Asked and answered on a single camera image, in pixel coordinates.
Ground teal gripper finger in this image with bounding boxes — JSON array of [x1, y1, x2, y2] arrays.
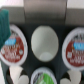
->
[[0, 9, 12, 46]]

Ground black kcup holder drawer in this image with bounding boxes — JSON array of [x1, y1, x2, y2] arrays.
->
[[0, 0, 84, 84]]

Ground green lid kcup pod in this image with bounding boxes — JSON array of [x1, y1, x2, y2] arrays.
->
[[30, 67, 57, 84]]

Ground red lid kcup left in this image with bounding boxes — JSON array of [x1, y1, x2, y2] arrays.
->
[[0, 25, 28, 66]]

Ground red lid kcup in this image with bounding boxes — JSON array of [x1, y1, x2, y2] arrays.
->
[[62, 27, 84, 70], [0, 25, 28, 66]]

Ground red lid kcup right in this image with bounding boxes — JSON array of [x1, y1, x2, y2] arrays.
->
[[62, 27, 84, 70]]

